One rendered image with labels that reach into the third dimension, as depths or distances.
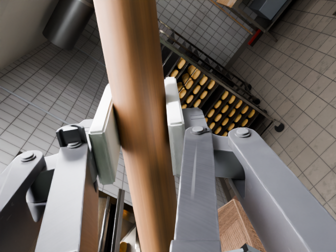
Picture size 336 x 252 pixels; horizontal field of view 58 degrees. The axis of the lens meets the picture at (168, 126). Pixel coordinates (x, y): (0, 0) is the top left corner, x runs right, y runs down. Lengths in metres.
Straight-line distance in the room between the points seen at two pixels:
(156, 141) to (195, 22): 5.10
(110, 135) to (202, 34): 5.17
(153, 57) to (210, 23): 5.15
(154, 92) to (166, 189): 0.06
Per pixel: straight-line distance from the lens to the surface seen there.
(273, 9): 4.82
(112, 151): 0.16
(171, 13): 5.19
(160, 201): 0.19
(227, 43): 5.42
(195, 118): 0.16
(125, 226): 2.31
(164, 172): 0.18
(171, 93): 0.17
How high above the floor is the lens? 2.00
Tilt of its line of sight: 18 degrees down
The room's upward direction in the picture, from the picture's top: 59 degrees counter-clockwise
